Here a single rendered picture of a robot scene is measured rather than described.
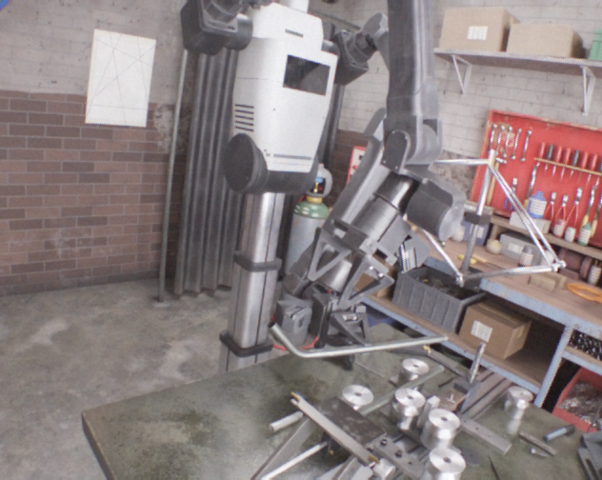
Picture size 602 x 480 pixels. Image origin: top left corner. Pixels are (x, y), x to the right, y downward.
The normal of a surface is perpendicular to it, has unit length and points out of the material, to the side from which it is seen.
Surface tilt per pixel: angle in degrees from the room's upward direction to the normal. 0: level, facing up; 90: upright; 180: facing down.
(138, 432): 0
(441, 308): 90
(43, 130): 90
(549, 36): 91
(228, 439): 0
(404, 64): 91
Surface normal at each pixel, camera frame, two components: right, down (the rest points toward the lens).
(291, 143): 0.63, 0.31
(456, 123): -0.74, 0.07
